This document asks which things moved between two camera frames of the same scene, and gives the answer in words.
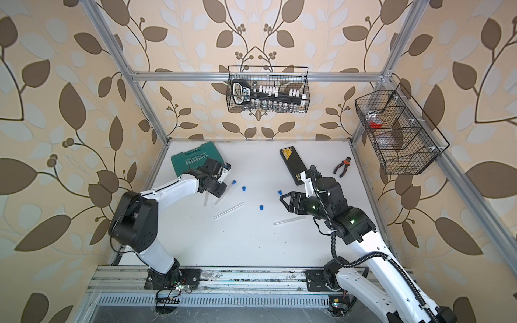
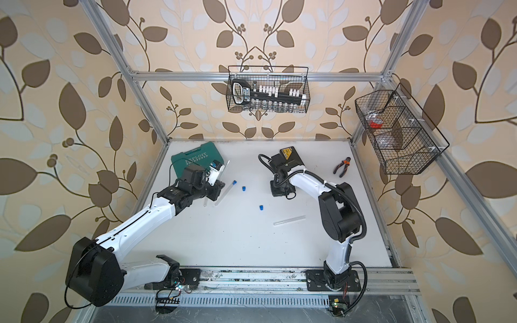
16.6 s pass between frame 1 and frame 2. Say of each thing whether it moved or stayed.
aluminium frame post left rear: stayed
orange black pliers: stayed
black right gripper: moved
